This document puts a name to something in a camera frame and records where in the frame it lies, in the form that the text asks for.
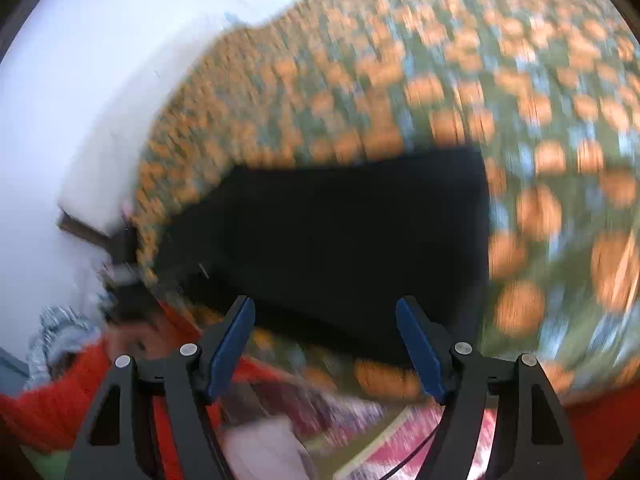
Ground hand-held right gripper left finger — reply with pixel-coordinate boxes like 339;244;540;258
64;295;257;480

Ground patterned pink rug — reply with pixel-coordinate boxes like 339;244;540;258
222;380;501;480

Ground person's left hand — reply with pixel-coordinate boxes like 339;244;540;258
106;321;168;361

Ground wooden bedside table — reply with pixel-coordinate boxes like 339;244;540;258
56;207;115;253

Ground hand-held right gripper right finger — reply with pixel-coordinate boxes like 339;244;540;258
395;295;586;480

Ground black cable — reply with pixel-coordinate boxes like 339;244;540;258
377;427;437;480

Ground white paper sheet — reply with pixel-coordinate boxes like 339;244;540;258
221;416;322;480

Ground person's orange fleece robe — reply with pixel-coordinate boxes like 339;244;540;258
560;392;640;480

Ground orange floral green blanket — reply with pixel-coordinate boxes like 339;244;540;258
131;0;640;403

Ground grey white patterned cloth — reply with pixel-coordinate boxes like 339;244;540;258
26;305;103;392

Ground black pants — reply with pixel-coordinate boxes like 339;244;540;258
160;147;494;367

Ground person's left forearm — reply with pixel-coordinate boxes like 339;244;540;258
0;310;203;453

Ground green cloth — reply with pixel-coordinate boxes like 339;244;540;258
19;444;73;480

